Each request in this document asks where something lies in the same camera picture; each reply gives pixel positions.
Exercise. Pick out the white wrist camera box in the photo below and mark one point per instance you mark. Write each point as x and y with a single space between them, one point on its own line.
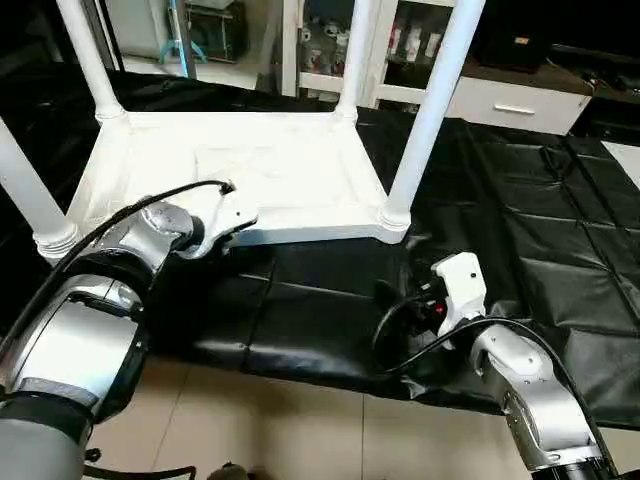
230 215
460 285

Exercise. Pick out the storage rack with items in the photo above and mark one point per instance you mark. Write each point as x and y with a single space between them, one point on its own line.
205 30

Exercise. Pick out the white flat panel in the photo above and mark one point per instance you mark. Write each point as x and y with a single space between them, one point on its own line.
625 160

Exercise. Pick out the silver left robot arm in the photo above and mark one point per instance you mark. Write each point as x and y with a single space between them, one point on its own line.
80 340

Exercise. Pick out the white drawer unit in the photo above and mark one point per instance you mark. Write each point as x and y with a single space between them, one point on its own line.
515 105

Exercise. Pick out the white plastic table leg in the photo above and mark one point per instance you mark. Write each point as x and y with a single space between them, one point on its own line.
30 195
358 50
85 50
435 100

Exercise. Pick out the white glass door cabinet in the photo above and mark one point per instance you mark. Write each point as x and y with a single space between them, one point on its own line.
320 45

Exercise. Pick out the black work mat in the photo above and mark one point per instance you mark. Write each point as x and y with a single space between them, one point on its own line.
540 230

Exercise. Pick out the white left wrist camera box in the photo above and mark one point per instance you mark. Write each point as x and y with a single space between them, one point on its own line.
230 215

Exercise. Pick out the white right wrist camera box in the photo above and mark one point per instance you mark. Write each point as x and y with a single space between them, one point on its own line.
460 285

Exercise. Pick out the white plastic table top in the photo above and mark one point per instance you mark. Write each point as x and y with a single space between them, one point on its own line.
300 170

